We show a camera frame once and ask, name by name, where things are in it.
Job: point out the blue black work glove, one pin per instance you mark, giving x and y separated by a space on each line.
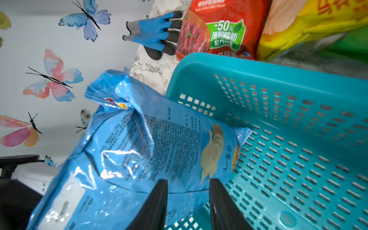
158 35

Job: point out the red Lay's chips bag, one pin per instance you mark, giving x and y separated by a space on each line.
223 27

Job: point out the teal plastic basket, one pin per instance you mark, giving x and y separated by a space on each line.
305 166

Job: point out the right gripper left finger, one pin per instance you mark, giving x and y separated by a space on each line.
152 214

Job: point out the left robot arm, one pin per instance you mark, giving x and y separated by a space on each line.
24 181

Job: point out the dark blue chips bag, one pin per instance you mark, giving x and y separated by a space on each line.
135 138

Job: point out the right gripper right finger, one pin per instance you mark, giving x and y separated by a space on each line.
223 212

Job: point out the green Lay's chips bag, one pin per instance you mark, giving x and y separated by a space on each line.
354 46

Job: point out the yellow Lay's chips bag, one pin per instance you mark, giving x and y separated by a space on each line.
290 23

